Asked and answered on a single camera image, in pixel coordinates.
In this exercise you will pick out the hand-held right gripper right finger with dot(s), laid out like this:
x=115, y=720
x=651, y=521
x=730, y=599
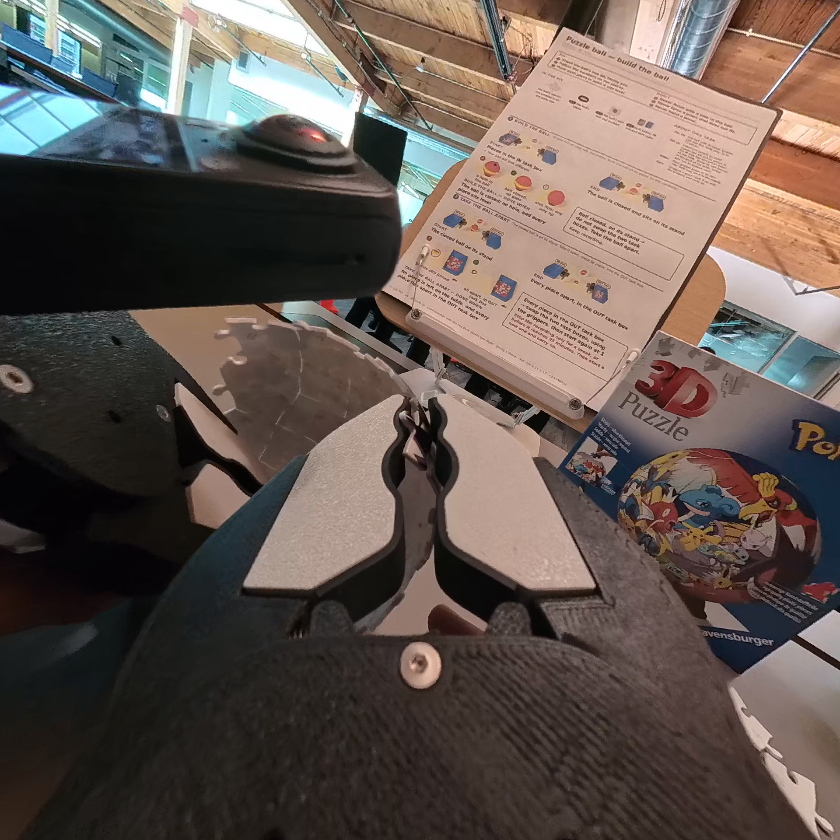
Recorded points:
x=518, y=518

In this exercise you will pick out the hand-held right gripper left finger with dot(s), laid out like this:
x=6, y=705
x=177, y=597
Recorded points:
x=328, y=518

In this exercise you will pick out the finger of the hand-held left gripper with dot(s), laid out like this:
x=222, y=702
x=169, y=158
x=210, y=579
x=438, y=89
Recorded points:
x=216, y=499
x=203, y=413

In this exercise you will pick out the partly built white puzzle ball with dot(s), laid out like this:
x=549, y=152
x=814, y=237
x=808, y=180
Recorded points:
x=295, y=380

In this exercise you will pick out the pile of puzzle pieces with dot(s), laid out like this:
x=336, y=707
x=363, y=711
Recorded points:
x=774, y=768

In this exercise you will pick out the blue puzzle box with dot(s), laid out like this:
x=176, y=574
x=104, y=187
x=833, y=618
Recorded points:
x=722, y=426

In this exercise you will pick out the white sheet holder bar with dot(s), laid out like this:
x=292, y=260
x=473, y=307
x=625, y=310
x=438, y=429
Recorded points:
x=492, y=364

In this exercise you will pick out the small red cone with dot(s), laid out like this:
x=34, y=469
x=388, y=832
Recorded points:
x=328, y=306

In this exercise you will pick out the black hanging panel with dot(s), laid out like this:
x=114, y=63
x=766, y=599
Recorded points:
x=380, y=151

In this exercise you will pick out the instruction sheet on clipboard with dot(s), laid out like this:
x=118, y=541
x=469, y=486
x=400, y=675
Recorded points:
x=695, y=295

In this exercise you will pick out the printed instruction sheet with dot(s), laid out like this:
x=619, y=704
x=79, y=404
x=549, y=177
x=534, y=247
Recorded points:
x=577, y=197

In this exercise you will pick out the black metal pole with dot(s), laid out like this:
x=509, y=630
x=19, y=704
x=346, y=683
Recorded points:
x=577, y=16

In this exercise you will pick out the silver ventilation duct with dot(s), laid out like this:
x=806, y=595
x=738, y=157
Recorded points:
x=702, y=33

